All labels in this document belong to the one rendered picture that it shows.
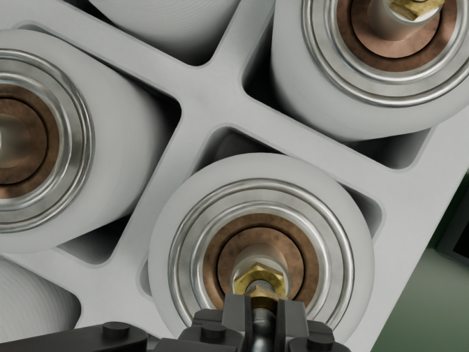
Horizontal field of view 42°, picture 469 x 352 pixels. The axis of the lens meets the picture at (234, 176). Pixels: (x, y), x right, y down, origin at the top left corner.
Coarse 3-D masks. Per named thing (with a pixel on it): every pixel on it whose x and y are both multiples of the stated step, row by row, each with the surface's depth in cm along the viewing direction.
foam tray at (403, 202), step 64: (0, 0) 32; (64, 0) 36; (256, 0) 32; (128, 64) 32; (192, 64) 43; (256, 64) 38; (192, 128) 32; (256, 128) 32; (448, 128) 31; (384, 192) 32; (448, 192) 32; (64, 256) 33; (128, 256) 32; (384, 256) 32; (128, 320) 33; (384, 320) 32
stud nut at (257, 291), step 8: (256, 288) 17; (264, 288) 17; (256, 296) 17; (264, 296) 17; (272, 296) 17; (280, 296) 17; (256, 304) 17; (264, 304) 17; (272, 304) 17; (272, 312) 17
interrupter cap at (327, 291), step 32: (224, 192) 25; (256, 192) 25; (288, 192) 24; (192, 224) 25; (224, 224) 25; (256, 224) 25; (288, 224) 25; (320, 224) 25; (192, 256) 25; (224, 256) 25; (288, 256) 25; (320, 256) 25; (352, 256) 24; (192, 288) 25; (224, 288) 25; (320, 288) 25; (352, 288) 24; (192, 320) 25; (320, 320) 25
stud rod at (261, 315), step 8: (264, 280) 21; (248, 288) 20; (272, 288) 20; (256, 312) 16; (264, 312) 16; (256, 320) 16; (264, 320) 16; (272, 320) 16; (256, 328) 16; (264, 328) 16; (272, 328) 16; (256, 336) 16; (264, 336) 16; (272, 336) 16; (256, 344) 16; (264, 344) 16; (272, 344) 16
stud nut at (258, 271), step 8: (256, 264) 21; (248, 272) 21; (256, 272) 21; (264, 272) 21; (272, 272) 21; (280, 272) 21; (240, 280) 21; (248, 280) 21; (256, 280) 21; (272, 280) 21; (280, 280) 21; (240, 288) 21; (280, 288) 21
